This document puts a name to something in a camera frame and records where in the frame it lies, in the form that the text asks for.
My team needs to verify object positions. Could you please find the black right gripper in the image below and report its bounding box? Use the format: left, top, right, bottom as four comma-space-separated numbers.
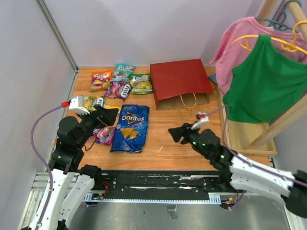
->
168, 120, 209, 158

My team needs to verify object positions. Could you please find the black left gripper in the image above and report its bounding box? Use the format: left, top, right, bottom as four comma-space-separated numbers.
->
76, 103, 119, 147

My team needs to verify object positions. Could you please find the yellow snack bar wrapper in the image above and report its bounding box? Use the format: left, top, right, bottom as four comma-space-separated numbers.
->
104, 105, 122, 110

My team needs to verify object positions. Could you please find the green yellow Fox's candy bag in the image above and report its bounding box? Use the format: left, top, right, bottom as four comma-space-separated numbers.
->
83, 96, 105, 112

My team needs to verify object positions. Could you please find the blue Doritos chips bag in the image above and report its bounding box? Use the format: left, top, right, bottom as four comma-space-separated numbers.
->
110, 104, 150, 153

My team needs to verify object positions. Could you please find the purple black cherry candy bag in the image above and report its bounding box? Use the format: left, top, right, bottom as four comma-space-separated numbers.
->
105, 81, 131, 101

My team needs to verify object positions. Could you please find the orange Fox's fruits candy bag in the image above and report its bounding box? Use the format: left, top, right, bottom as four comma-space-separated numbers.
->
89, 70, 112, 92

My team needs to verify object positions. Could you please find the green snack bag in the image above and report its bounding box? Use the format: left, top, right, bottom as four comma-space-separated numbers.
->
129, 73, 153, 95

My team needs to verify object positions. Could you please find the teal Fox's mint candy bag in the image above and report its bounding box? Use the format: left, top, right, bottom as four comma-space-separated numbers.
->
110, 63, 136, 83

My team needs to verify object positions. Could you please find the red paper bag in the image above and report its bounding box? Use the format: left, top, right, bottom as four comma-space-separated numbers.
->
150, 59, 213, 112

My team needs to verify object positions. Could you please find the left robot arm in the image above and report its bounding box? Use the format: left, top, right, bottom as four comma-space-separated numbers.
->
26, 101, 119, 230

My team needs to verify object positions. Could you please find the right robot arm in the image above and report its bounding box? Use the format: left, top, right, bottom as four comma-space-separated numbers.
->
168, 123, 307, 218

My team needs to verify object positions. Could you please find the blue grey mat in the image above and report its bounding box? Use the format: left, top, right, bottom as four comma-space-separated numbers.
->
208, 73, 218, 85

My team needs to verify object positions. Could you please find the wooden clothes rack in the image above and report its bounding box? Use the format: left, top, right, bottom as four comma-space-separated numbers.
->
219, 0, 307, 157

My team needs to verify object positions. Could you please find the green tank top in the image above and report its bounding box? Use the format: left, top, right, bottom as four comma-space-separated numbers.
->
223, 35, 307, 124

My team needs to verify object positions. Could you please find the pink t-shirt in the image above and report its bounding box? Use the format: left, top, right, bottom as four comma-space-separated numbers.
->
212, 17, 307, 95

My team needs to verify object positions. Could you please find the yellow clothes hanger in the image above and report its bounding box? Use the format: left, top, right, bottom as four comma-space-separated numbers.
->
231, 20, 307, 54

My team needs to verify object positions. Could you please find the teal clothes hanger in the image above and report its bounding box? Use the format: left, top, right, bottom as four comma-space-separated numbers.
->
255, 2, 293, 32

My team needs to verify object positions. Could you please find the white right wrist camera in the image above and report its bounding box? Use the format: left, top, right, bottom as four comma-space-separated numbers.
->
191, 111, 209, 130

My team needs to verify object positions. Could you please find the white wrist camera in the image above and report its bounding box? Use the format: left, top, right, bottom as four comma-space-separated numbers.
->
61, 96, 90, 115
191, 111, 209, 130

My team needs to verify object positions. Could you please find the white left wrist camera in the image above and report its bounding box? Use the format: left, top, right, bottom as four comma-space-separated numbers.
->
61, 96, 90, 115

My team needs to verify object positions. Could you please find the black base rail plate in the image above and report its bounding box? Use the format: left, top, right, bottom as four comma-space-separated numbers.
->
90, 170, 236, 202

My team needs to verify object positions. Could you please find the grey cable duct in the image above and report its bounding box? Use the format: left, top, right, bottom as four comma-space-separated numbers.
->
83, 193, 222, 205

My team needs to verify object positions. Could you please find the aluminium frame post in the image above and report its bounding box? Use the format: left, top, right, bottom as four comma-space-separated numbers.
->
35, 0, 79, 72

